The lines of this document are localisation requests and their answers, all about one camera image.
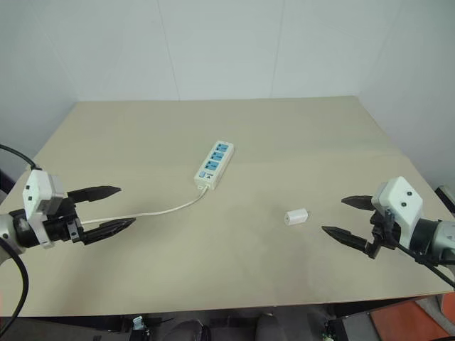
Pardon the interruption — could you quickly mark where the white blue power strip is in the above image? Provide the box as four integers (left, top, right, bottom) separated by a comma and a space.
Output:
193, 140, 237, 190

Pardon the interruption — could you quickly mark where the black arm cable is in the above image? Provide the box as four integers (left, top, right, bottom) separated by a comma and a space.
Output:
0, 144, 38, 341
393, 240, 455, 289

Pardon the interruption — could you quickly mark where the dark object at table side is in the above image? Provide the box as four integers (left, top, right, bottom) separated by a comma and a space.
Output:
0, 168, 17, 195

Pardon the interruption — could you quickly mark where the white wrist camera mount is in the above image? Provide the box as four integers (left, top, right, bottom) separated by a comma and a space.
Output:
370, 175, 424, 247
21, 169, 68, 250

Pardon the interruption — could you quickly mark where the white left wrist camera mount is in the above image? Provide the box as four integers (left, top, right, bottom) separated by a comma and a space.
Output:
21, 169, 68, 250

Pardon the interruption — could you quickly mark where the black box with green board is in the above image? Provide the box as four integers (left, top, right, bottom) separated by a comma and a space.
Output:
321, 317, 378, 341

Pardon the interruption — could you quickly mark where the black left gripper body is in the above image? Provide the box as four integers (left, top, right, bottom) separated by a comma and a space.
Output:
43, 197, 87, 246

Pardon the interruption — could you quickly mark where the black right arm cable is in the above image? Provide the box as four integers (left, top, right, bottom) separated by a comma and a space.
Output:
393, 240, 455, 289

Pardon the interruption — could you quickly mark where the white plug adapter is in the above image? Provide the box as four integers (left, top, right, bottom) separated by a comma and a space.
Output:
284, 209, 314, 227

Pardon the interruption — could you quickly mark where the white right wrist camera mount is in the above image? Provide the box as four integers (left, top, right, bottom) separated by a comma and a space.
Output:
370, 175, 424, 247

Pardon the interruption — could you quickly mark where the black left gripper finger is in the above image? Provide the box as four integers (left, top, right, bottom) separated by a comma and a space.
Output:
67, 184, 124, 206
80, 217, 137, 247

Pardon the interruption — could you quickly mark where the white power cable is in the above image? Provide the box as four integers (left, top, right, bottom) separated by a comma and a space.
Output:
79, 184, 211, 226

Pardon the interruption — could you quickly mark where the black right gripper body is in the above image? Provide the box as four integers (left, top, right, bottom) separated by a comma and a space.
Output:
365, 210, 402, 260

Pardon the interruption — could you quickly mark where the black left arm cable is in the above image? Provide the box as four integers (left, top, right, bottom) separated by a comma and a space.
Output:
0, 144, 38, 341

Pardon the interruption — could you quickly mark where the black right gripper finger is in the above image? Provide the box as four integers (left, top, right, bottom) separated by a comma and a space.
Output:
321, 225, 370, 255
341, 194, 374, 213

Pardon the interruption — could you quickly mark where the orange panel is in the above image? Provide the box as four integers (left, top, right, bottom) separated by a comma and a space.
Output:
368, 297, 455, 341

